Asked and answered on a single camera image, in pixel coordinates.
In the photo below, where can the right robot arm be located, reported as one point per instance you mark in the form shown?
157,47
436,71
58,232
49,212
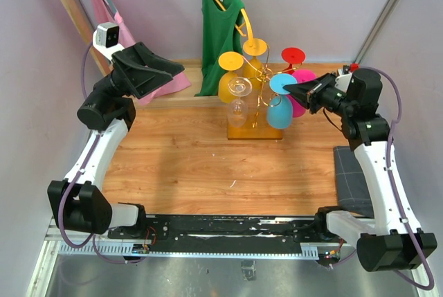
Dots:
396,242

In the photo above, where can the pink cloth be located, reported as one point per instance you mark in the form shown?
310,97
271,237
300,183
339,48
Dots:
104,11

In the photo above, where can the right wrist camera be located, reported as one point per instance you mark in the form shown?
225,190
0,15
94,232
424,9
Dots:
344,75

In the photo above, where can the black mounting rail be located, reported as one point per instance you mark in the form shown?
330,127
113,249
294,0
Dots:
221,236

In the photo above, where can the wooden rack base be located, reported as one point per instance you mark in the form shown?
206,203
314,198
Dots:
263,131

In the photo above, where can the blue goblet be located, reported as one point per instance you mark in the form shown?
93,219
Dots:
280,110

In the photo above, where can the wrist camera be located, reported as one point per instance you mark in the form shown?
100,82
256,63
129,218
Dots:
106,39
344,75

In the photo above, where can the magenta goblet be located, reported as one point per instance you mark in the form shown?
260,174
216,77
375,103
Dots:
301,75

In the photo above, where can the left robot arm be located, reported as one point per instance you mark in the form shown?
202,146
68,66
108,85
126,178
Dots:
77,201

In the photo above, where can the gold wire glass rack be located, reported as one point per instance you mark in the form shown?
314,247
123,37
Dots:
265,75

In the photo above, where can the clear wine glass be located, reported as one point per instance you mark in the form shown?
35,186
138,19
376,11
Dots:
240,88

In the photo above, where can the dark grey checked cloth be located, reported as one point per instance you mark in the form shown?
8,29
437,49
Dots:
351,188

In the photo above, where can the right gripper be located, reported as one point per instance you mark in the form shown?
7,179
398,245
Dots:
309,93

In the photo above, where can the yellow goblet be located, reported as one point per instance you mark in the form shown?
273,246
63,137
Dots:
229,61
255,48

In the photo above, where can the red goblet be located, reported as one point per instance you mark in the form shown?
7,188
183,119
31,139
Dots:
294,57

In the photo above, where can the wooden clothes stand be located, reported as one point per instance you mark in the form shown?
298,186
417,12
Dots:
182,99

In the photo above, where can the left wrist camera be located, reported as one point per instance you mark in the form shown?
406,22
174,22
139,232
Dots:
106,39

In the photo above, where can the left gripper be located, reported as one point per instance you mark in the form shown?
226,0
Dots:
143,70

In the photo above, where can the green tank top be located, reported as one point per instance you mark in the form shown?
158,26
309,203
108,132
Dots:
219,36

